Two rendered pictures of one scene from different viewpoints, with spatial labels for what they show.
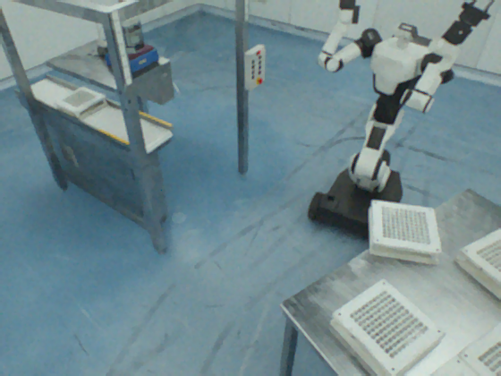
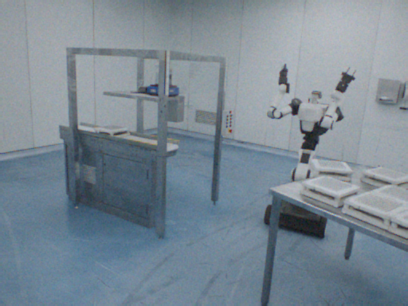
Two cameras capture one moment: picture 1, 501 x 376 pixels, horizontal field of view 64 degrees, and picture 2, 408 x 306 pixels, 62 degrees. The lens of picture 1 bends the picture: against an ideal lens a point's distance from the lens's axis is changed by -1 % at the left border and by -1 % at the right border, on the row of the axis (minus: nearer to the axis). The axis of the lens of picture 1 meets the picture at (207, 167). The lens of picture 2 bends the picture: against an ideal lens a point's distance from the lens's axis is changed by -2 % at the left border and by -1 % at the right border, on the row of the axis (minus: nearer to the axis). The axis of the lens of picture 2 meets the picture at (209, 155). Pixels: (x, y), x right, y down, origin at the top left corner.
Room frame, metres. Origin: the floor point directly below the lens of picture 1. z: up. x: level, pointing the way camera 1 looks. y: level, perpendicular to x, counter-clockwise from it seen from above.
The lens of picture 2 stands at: (-1.06, 0.55, 1.51)
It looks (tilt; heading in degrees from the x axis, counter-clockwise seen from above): 15 degrees down; 348
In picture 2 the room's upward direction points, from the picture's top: 3 degrees clockwise
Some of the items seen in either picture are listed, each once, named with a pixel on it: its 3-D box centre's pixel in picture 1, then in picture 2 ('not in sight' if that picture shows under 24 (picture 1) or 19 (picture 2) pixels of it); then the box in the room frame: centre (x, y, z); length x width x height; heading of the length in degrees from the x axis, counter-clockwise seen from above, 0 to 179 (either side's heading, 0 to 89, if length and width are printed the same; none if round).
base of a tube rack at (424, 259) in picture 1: (401, 234); (329, 172); (1.04, -0.77, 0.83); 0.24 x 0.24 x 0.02; 71
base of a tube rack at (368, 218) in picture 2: not in sight; (376, 213); (0.36, -0.64, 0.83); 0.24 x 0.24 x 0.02; 25
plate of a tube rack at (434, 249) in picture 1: (403, 226); (331, 166); (1.04, -0.77, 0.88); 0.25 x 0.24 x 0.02; 71
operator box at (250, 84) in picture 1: (254, 67); (227, 122); (2.46, -0.37, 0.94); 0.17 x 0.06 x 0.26; 138
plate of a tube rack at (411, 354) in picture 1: (387, 323); (331, 186); (0.64, -0.54, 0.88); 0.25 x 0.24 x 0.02; 118
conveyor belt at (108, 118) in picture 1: (86, 112); (114, 138); (2.34, 0.78, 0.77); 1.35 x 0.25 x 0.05; 48
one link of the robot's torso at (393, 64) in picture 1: (402, 65); (315, 117); (2.04, -1.15, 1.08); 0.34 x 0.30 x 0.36; 31
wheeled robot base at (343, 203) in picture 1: (367, 188); (301, 203); (2.00, -1.09, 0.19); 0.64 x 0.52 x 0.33; 144
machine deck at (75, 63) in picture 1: (106, 64); (143, 96); (2.08, 0.51, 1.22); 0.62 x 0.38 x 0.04; 48
